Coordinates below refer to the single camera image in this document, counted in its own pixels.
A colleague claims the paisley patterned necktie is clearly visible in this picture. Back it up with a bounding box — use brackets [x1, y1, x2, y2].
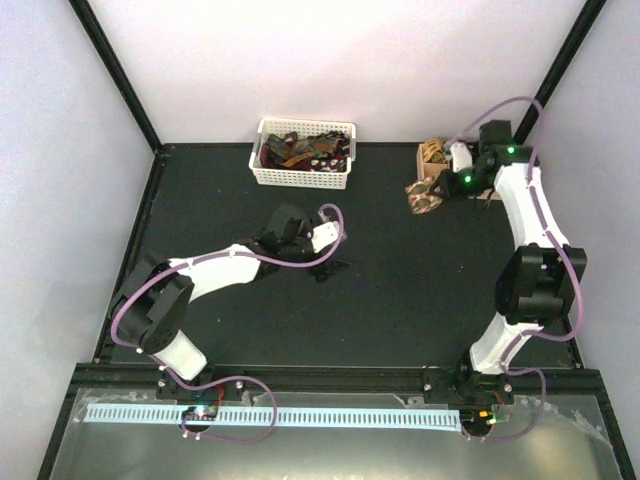
[405, 177, 443, 215]

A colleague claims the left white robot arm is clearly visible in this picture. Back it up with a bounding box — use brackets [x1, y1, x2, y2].
[108, 204, 347, 399]

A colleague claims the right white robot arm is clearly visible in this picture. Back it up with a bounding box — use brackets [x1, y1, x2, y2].
[429, 120, 587, 403]

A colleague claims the pile of ties in basket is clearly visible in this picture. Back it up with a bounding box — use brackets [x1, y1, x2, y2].
[259, 131, 351, 173]

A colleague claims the wooden compartment tray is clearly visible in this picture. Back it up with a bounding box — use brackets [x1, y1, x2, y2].
[415, 139, 504, 202]

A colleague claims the white plastic basket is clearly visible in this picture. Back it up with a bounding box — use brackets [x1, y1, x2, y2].
[248, 117, 356, 190]

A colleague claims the clear acrylic sheet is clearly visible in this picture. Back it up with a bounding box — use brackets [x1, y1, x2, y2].
[42, 390, 624, 479]

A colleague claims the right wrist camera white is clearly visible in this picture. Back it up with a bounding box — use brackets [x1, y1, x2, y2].
[449, 141, 473, 173]

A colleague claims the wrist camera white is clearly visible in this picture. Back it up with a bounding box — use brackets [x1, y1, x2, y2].
[449, 141, 473, 173]
[311, 221, 345, 254]

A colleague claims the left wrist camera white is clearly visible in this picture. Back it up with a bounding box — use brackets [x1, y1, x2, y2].
[311, 221, 345, 254]

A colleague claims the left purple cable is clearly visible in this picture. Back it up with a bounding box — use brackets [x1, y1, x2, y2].
[109, 202, 347, 444]

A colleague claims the purple cable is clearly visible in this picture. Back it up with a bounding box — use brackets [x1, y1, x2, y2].
[109, 202, 347, 444]
[447, 95, 586, 444]

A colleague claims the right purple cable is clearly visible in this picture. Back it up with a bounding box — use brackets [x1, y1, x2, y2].
[447, 95, 586, 444]

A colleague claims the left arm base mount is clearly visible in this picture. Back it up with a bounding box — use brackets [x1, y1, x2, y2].
[156, 370, 250, 404]

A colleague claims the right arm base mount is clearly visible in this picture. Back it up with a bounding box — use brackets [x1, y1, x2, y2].
[422, 369, 513, 408]

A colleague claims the right black frame post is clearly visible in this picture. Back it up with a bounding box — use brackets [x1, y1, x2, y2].
[513, 0, 608, 144]

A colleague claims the black frame post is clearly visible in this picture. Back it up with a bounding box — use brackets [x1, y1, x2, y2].
[513, 0, 608, 144]
[69, 0, 163, 153]

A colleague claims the white slotted cable duct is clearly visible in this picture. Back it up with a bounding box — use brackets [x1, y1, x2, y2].
[83, 404, 461, 433]

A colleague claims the left black frame post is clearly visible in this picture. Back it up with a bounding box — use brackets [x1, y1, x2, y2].
[69, 0, 163, 153]

